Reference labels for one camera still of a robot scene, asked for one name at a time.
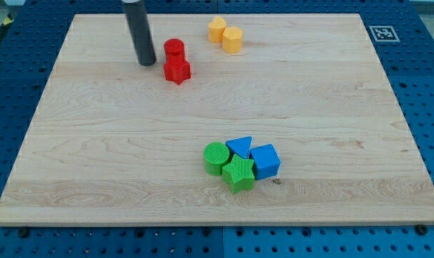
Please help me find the blue cube block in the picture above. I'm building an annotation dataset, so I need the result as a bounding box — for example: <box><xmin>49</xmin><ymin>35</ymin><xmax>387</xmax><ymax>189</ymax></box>
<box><xmin>250</xmin><ymin>144</ymin><xmax>280</xmax><ymax>180</ymax></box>

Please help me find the green star block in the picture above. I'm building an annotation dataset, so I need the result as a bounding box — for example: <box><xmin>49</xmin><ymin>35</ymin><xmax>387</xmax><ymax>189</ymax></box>
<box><xmin>222</xmin><ymin>154</ymin><xmax>255</xmax><ymax>194</ymax></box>

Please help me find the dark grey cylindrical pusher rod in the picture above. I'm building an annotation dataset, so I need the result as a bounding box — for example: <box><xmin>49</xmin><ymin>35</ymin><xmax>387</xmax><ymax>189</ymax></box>
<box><xmin>122</xmin><ymin>0</ymin><xmax>156</xmax><ymax>66</ymax></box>

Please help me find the green cylinder block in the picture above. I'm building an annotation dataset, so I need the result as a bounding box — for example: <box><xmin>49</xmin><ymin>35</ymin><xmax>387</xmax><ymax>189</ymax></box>
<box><xmin>203</xmin><ymin>142</ymin><xmax>230</xmax><ymax>176</ymax></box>

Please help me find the red star block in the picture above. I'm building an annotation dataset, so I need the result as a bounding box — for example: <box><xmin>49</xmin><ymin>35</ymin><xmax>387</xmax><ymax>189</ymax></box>
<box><xmin>164</xmin><ymin>61</ymin><xmax>192</xmax><ymax>85</ymax></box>

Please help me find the yellow heart block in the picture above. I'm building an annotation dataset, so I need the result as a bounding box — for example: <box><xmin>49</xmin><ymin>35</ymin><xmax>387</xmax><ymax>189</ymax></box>
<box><xmin>207</xmin><ymin>16</ymin><xmax>227</xmax><ymax>43</ymax></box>

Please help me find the blue triangle block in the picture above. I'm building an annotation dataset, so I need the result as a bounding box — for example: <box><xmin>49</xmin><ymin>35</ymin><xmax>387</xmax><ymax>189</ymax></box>
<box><xmin>225</xmin><ymin>136</ymin><xmax>252</xmax><ymax>158</ymax></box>

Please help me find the yellow hexagon block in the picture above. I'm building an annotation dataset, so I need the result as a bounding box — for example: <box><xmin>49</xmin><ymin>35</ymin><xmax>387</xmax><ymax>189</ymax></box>
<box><xmin>222</xmin><ymin>27</ymin><xmax>243</xmax><ymax>53</ymax></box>

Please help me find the black white fiducial marker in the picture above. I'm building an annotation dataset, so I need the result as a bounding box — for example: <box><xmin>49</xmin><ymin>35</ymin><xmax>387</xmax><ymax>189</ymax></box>
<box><xmin>369</xmin><ymin>25</ymin><xmax>400</xmax><ymax>42</ymax></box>

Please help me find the red cylinder block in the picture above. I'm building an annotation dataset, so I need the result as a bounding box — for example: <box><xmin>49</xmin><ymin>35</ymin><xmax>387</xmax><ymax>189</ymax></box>
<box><xmin>164</xmin><ymin>38</ymin><xmax>185</xmax><ymax>62</ymax></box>

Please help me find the light wooden board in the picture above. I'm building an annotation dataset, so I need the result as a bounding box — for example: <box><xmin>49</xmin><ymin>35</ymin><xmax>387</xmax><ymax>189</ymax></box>
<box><xmin>0</xmin><ymin>14</ymin><xmax>434</xmax><ymax>227</ymax></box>

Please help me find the black bolt right front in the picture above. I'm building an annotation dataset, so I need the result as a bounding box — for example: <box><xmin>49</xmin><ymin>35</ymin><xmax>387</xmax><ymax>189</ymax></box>
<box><xmin>415</xmin><ymin>224</ymin><xmax>428</xmax><ymax>236</ymax></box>

